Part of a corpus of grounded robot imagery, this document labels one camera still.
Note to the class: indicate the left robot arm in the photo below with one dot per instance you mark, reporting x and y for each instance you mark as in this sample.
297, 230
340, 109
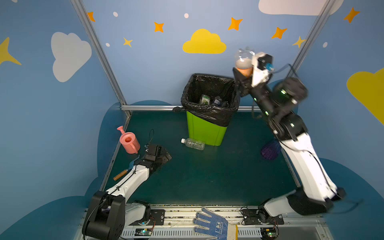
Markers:
109, 213

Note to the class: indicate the clear bottle blue label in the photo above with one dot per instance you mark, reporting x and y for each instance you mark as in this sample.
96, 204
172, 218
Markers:
217, 101

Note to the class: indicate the aluminium post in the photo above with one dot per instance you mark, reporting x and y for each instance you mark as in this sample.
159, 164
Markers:
88, 26
312, 36

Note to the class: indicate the right aluminium post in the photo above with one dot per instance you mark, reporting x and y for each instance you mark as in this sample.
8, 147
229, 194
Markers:
312, 36

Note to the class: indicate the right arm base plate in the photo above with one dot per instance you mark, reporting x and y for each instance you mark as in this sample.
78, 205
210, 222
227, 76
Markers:
259, 217

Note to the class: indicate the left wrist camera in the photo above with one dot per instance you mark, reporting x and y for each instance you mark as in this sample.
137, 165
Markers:
152, 150

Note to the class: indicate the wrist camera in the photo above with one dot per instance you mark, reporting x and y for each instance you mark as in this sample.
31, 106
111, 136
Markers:
262, 68
152, 150

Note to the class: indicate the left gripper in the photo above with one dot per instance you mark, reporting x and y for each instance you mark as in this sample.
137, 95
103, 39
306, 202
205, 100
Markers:
160, 154

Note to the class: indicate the left aluminium post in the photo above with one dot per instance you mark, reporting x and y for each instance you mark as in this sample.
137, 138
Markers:
88, 26

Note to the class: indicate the blue dotted work glove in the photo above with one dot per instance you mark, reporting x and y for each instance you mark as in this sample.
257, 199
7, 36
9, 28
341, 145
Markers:
214, 226

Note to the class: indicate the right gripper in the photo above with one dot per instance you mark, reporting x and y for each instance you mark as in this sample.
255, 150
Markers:
243, 81

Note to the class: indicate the green bin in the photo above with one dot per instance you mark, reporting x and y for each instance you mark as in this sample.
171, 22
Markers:
205, 131

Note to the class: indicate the orange label bottle orange cap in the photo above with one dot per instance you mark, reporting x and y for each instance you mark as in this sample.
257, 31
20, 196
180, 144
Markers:
243, 61

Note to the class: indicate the pink watering can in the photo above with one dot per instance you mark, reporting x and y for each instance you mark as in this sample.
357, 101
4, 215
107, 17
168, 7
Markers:
129, 141

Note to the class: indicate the blue garden fork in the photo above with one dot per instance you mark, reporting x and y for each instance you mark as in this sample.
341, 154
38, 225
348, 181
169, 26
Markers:
124, 172

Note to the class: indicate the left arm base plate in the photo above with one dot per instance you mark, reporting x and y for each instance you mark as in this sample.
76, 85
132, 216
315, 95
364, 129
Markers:
156, 216

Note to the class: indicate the aluminium back rail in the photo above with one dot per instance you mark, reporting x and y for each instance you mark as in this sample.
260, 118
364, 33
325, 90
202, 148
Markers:
169, 108

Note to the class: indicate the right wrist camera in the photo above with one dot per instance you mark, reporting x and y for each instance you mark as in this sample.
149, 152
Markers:
262, 68

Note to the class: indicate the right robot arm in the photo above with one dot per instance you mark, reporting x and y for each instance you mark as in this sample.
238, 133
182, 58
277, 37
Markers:
317, 192

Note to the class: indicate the clear bottle white cap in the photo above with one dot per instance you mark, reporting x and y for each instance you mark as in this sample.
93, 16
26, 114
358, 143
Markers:
194, 144

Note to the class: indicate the black bin liner bag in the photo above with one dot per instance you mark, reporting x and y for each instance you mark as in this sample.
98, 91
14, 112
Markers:
212, 98

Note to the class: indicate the purple ribbed vase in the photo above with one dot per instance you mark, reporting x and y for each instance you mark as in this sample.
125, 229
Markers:
271, 150

